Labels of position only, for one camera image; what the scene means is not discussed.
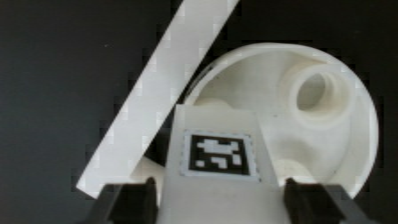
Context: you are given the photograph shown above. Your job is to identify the white right fence bar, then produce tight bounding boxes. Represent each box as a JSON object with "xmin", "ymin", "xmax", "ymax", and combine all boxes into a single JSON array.
[{"xmin": 77, "ymin": 0, "xmax": 239, "ymax": 197}]

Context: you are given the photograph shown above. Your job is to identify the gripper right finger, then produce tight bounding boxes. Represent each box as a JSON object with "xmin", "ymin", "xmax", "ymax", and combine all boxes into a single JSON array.
[{"xmin": 285, "ymin": 178, "xmax": 372, "ymax": 224}]

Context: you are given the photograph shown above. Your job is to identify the white stool leg with tag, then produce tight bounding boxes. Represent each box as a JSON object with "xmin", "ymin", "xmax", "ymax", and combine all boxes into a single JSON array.
[{"xmin": 157, "ymin": 98, "xmax": 290, "ymax": 224}]

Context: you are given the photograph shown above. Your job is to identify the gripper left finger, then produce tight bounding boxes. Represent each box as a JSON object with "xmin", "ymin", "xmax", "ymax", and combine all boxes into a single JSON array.
[{"xmin": 88, "ymin": 177, "xmax": 159, "ymax": 224}]

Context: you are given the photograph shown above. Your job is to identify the white round stool seat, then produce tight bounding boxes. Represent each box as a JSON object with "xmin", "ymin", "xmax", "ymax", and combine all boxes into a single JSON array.
[{"xmin": 127, "ymin": 43, "xmax": 381, "ymax": 201}]

